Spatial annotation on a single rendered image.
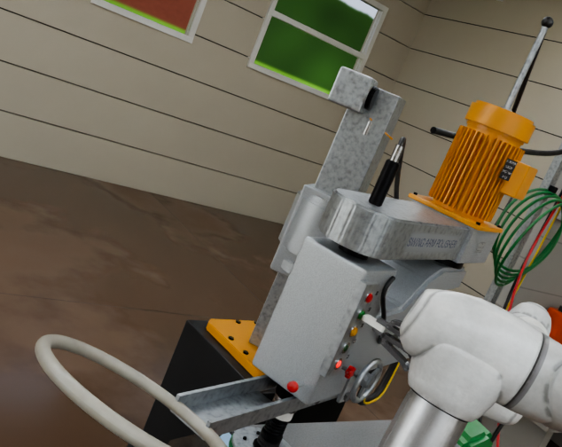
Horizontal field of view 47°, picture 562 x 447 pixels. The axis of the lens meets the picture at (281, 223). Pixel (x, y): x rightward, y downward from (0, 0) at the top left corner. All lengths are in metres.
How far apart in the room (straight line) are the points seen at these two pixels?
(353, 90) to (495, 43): 6.32
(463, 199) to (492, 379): 1.36
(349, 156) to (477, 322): 1.85
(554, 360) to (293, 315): 0.94
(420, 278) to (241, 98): 6.53
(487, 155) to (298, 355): 0.97
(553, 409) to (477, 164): 1.40
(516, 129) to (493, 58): 6.57
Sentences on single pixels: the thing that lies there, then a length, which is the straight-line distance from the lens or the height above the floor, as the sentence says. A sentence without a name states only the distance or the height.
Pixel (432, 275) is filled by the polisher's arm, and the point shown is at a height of 1.53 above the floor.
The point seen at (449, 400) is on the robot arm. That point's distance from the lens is 1.04.
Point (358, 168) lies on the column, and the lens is 2.80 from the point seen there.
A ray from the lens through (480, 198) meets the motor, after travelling 2.33.
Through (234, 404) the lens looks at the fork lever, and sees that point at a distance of 1.81.
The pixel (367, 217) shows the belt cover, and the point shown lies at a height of 1.70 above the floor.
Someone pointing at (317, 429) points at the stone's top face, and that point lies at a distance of 2.45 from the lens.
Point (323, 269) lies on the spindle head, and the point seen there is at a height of 1.51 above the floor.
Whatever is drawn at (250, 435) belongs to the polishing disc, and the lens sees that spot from 2.12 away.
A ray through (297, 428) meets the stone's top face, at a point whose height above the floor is 0.85.
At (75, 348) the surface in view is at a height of 1.21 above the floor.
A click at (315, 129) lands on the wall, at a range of 9.20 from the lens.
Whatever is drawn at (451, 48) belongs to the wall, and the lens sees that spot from 9.38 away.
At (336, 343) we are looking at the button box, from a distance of 1.77.
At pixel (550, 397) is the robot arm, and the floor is 1.67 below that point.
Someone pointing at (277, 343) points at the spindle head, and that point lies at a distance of 1.88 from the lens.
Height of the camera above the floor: 1.95
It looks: 12 degrees down
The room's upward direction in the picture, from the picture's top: 23 degrees clockwise
